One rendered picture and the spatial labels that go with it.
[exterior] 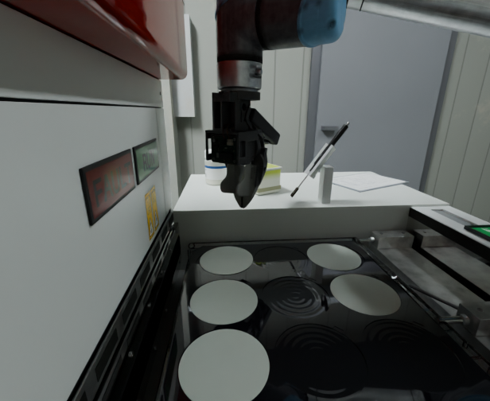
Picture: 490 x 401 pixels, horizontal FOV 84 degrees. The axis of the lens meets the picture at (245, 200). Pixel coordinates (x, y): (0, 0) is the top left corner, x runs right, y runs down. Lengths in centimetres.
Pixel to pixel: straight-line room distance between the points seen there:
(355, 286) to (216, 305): 22
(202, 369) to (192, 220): 33
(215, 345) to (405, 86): 250
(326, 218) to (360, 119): 191
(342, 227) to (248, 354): 39
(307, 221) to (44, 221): 51
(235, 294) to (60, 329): 26
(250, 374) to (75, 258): 21
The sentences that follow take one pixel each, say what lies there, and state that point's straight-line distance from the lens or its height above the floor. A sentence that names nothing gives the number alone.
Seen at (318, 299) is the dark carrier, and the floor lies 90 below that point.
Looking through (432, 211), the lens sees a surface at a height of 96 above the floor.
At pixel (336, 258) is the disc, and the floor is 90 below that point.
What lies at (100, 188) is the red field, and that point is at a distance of 27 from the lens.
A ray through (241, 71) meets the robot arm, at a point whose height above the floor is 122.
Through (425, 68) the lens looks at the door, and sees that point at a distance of 277.
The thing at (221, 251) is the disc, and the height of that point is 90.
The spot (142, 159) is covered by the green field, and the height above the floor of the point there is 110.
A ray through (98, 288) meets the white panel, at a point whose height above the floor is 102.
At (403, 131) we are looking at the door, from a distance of 270.
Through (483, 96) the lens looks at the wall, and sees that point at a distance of 318.
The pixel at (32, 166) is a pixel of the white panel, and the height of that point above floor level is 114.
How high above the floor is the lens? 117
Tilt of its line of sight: 18 degrees down
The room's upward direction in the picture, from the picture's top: straight up
